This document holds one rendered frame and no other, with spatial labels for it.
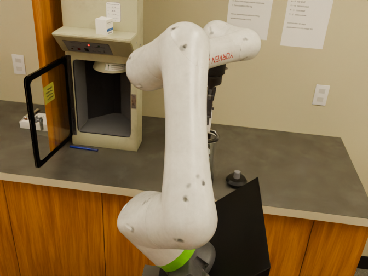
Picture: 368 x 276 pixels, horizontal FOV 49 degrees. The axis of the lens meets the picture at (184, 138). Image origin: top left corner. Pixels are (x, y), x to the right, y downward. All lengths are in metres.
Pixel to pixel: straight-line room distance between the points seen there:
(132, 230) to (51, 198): 0.97
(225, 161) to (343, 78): 0.77
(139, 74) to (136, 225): 0.39
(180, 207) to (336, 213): 1.00
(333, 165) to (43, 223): 1.39
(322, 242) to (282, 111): 0.77
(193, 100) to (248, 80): 1.31
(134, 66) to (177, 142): 0.28
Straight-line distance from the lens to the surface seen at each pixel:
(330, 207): 1.76
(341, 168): 2.05
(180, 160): 0.87
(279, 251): 1.87
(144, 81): 1.07
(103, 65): 1.84
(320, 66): 2.21
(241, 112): 2.26
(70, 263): 2.13
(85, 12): 1.78
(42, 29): 1.77
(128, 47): 1.66
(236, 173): 1.72
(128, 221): 0.98
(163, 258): 1.02
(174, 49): 0.94
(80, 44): 1.73
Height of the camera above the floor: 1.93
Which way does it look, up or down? 28 degrees down
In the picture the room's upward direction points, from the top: 4 degrees clockwise
